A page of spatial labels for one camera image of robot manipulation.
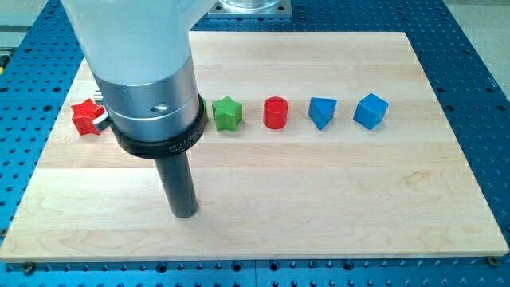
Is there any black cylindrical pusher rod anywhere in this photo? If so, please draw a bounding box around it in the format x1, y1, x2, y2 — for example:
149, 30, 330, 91
155, 152, 198, 218

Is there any black clamp ring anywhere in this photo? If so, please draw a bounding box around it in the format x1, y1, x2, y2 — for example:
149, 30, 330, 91
93, 94, 206, 159

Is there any green block behind arm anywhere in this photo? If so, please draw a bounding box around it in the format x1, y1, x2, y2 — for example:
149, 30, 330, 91
201, 97, 209, 125

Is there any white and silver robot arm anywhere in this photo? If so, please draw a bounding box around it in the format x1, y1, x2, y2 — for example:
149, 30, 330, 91
62, 0, 213, 218

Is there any red star block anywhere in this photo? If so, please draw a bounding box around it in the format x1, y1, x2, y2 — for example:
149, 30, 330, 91
71, 99, 105, 136

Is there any green star block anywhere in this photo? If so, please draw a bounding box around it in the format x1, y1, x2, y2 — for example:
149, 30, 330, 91
212, 96, 242, 132

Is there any red cylinder block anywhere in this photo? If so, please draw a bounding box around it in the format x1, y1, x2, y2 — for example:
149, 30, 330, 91
263, 96, 288, 129

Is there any light wooden board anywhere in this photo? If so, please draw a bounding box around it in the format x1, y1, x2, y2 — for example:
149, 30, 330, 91
1, 32, 508, 262

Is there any blue triangular prism block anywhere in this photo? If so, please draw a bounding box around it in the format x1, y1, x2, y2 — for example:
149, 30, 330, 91
308, 97, 337, 130

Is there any blue cube block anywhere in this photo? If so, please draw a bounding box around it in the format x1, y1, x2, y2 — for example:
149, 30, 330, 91
353, 93, 389, 130

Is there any blue perforated metal table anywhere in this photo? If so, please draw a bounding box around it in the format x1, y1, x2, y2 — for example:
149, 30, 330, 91
1, 1, 509, 286

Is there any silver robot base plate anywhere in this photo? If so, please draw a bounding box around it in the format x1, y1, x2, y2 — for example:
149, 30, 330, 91
207, 0, 292, 19

